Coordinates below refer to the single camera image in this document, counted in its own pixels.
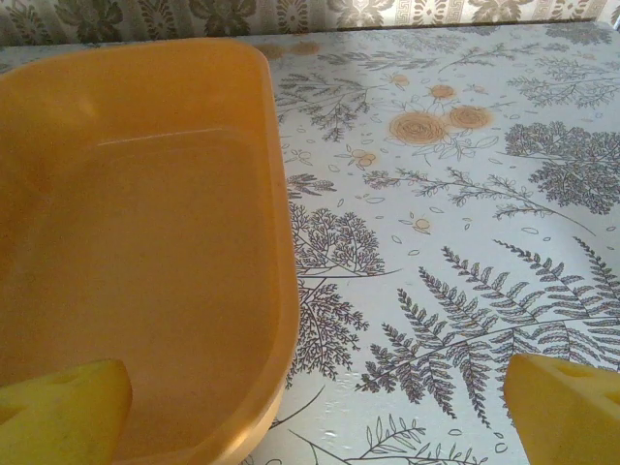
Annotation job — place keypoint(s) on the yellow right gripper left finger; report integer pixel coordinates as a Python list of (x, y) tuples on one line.
[(63, 416)]

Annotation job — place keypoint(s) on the floral patterned tablecloth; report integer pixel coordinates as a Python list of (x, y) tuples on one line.
[(436, 290)]

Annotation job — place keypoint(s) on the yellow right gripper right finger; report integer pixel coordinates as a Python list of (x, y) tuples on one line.
[(567, 416)]

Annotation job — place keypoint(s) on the orange plastic bin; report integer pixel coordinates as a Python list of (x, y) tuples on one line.
[(145, 242)]

